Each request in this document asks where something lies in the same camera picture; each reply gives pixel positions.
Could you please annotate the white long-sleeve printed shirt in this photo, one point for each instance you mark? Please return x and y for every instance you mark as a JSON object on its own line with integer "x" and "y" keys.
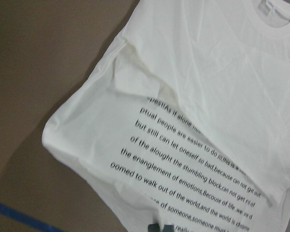
{"x": 186, "y": 118}

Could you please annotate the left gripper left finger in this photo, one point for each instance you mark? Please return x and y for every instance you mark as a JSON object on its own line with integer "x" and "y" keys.
{"x": 153, "y": 228}

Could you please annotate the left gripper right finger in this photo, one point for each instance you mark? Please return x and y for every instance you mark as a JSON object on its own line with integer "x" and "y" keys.
{"x": 168, "y": 228}

